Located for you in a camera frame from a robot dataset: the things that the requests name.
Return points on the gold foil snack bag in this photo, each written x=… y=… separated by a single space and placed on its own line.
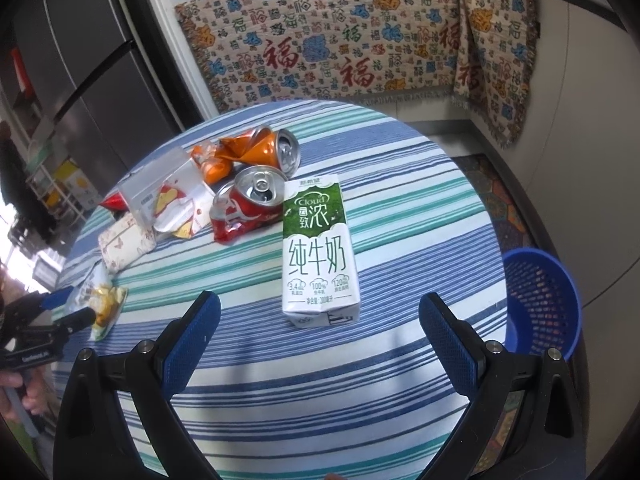
x=107 y=306

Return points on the green and white milk carton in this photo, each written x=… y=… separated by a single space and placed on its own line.
x=320 y=255

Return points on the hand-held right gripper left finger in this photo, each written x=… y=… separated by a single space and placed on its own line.
x=192 y=341

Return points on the white kitchen cabinet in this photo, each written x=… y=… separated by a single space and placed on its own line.
x=590 y=110

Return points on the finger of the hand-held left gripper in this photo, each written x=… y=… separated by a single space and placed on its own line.
x=75 y=321
x=55 y=299

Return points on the dark grey refrigerator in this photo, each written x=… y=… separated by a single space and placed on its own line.
x=90 y=60

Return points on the crushed red soda can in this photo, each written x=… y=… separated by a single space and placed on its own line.
x=235 y=216

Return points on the patterned floor mat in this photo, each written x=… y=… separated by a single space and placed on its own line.
x=505 y=200

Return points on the person's left hand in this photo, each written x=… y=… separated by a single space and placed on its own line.
x=22 y=395

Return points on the red plastic bag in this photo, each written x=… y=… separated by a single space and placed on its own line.
x=112 y=203

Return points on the clear plastic lidded box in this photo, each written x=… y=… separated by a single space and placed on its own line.
x=150 y=182

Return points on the yellow cardboard box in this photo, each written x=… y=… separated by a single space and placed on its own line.
x=75 y=182

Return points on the orange snack wrapper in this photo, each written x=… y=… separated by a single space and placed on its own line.
x=215 y=170

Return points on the cream snack packet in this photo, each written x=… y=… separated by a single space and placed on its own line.
x=125 y=245

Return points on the large printed blanket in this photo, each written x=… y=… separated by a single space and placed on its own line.
x=325 y=50

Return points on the narrow printed blanket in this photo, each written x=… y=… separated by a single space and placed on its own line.
x=495 y=60

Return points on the white storage rack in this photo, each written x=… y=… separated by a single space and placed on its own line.
x=37 y=180

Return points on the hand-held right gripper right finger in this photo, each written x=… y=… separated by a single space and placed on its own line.
x=450 y=341

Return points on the blue plastic basket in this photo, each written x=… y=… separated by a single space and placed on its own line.
x=540 y=290

